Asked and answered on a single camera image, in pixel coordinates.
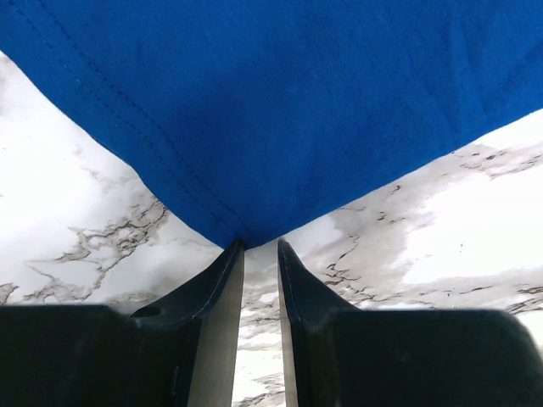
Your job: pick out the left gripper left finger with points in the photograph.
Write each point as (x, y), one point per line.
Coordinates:
(179, 350)

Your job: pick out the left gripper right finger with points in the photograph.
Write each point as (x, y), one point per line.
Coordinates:
(335, 354)

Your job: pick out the blue printed t shirt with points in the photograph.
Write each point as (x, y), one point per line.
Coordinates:
(248, 119)

